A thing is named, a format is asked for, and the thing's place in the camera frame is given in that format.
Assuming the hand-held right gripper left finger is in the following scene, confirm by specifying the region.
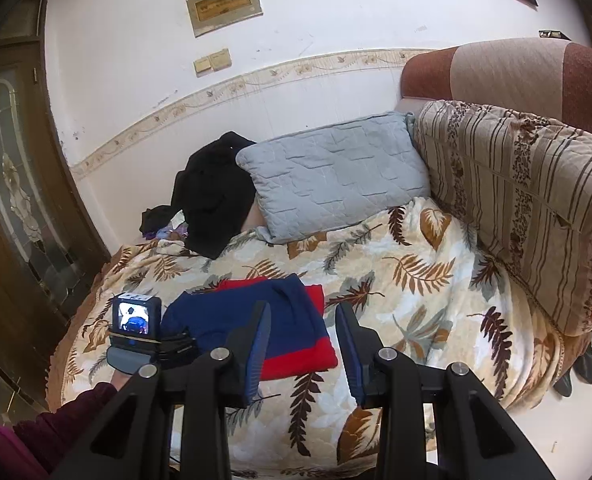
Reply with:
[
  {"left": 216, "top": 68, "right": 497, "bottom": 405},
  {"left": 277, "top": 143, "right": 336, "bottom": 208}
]
[{"left": 48, "top": 300, "right": 273, "bottom": 480}]

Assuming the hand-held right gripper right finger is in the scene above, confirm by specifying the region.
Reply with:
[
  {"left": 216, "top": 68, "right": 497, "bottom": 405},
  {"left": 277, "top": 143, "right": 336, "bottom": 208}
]
[{"left": 335, "top": 301, "right": 556, "bottom": 480}]

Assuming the red and blue sweater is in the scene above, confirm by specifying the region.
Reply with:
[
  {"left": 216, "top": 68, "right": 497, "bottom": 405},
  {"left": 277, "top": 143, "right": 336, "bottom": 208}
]
[{"left": 160, "top": 274, "right": 339, "bottom": 382}]

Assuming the person's left forearm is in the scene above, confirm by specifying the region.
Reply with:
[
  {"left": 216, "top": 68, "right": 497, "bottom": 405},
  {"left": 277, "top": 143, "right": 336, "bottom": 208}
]
[{"left": 13, "top": 381, "right": 122, "bottom": 476}]

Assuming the leaf-print blanket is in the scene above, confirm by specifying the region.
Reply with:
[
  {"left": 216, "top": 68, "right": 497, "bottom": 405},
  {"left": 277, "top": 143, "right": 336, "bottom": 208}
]
[{"left": 46, "top": 195, "right": 584, "bottom": 478}]

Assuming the purple cloth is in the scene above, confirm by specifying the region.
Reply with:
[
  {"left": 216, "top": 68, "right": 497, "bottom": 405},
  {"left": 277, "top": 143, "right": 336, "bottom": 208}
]
[{"left": 143, "top": 224, "right": 193, "bottom": 242}]

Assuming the small dark cloth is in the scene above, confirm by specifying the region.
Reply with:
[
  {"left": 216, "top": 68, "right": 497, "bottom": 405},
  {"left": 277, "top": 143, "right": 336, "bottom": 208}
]
[{"left": 141, "top": 205, "right": 177, "bottom": 235}]

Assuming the black garment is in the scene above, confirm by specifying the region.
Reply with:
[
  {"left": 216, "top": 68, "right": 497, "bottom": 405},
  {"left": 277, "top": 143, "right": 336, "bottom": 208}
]
[{"left": 172, "top": 131, "right": 257, "bottom": 260}]

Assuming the grey quilted pillow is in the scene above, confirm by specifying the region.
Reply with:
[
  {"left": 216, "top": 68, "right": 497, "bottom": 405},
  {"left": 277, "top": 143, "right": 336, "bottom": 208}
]
[{"left": 236, "top": 111, "right": 431, "bottom": 245}]

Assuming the wooden door with glass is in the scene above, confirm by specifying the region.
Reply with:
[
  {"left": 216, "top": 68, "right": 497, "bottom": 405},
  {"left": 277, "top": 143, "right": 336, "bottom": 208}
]
[{"left": 0, "top": 0, "right": 112, "bottom": 411}]

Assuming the black shoe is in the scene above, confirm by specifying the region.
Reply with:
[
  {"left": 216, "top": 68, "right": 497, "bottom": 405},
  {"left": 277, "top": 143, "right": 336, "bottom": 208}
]
[
  {"left": 573, "top": 344, "right": 592, "bottom": 386},
  {"left": 553, "top": 372, "right": 577, "bottom": 398}
]

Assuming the striped sofa cushion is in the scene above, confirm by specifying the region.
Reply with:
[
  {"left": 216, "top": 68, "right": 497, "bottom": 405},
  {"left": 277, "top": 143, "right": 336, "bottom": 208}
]
[{"left": 412, "top": 99, "right": 592, "bottom": 337}]

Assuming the brown sofa backrest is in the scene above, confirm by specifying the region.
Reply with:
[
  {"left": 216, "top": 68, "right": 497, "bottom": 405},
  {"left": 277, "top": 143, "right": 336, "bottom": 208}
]
[{"left": 393, "top": 37, "right": 592, "bottom": 151}]

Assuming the beige wall plaque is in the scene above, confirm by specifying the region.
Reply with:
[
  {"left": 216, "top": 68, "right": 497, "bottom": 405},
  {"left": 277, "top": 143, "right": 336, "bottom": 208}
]
[{"left": 185, "top": 0, "right": 264, "bottom": 38}]

